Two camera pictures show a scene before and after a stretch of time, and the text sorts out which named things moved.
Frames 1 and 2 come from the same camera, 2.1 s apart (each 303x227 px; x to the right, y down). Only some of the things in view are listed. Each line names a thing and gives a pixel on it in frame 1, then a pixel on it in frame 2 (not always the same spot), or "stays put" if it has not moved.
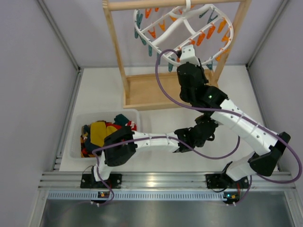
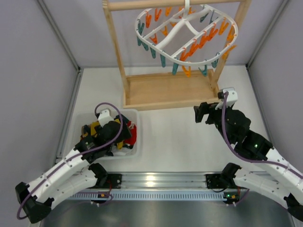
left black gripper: (205, 127) to (116, 127)
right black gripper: (191, 70) to (211, 114)
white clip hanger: (202, 33) stays put
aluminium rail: (71, 181) stays put
